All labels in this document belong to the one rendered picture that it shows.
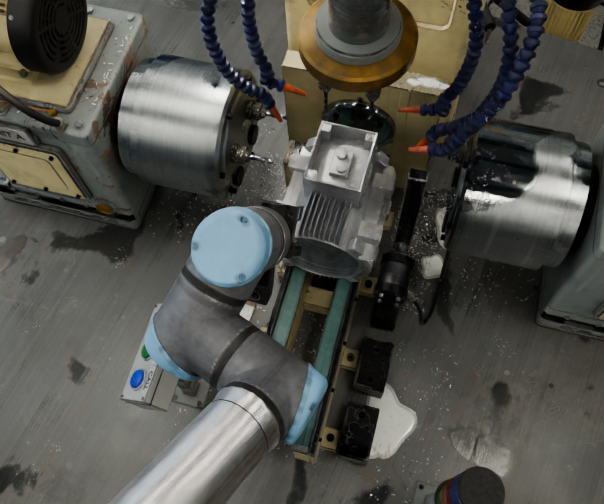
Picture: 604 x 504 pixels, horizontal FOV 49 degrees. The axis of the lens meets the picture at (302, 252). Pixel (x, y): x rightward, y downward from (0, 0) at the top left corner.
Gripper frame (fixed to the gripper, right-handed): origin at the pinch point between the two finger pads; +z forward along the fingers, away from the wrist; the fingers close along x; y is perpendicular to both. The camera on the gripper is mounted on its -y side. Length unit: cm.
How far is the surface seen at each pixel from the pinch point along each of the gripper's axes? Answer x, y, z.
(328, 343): -10.6, -17.5, 9.1
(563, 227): -44.5, 12.4, 3.7
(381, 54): -10.5, 31.1, -12.9
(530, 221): -39.0, 12.2, 2.5
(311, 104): 3.4, 25.2, 18.7
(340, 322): -11.8, -13.6, 11.3
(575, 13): -52, 71, 90
